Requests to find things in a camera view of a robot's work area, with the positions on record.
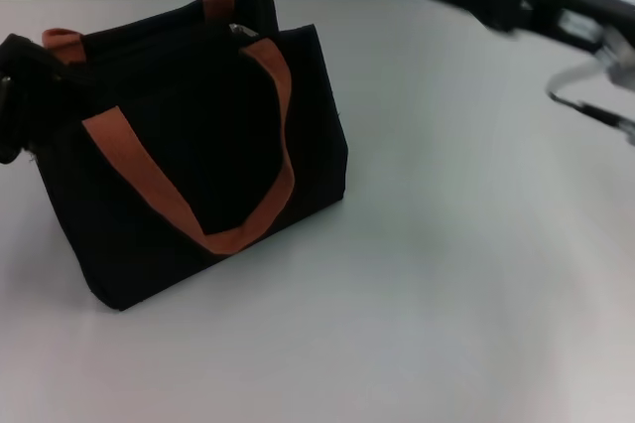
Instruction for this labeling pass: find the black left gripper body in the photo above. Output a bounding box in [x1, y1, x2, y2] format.
[0, 72, 24, 147]

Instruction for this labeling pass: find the black bag with brown handles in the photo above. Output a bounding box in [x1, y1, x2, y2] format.
[19, 0, 348, 314]

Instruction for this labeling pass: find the silver zipper pull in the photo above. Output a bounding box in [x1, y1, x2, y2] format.
[228, 21, 259, 40]

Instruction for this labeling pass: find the right gripper cable with plugs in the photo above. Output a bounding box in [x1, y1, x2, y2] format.
[544, 30, 635, 146]

